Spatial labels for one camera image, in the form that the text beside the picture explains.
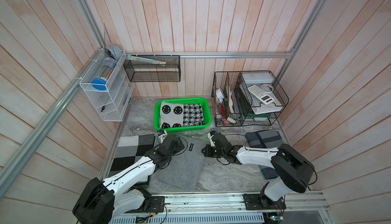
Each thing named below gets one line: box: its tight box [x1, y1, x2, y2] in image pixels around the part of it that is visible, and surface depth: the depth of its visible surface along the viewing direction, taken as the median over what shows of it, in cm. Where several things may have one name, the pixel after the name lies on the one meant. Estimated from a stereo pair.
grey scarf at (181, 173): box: [148, 134, 209, 193], surface depth 81 cm
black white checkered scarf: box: [102, 133, 156, 180], surface depth 94 cm
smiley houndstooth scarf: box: [159, 101, 205, 129], surface depth 106 cm
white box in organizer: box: [241, 72, 274, 84], surface depth 103 cm
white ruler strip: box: [126, 54, 167, 65], surface depth 92 cm
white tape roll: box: [215, 87, 225, 104], surface depth 112 cm
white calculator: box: [247, 84, 275, 106], surface depth 93 cm
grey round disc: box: [106, 44, 123, 61], surface depth 86 cm
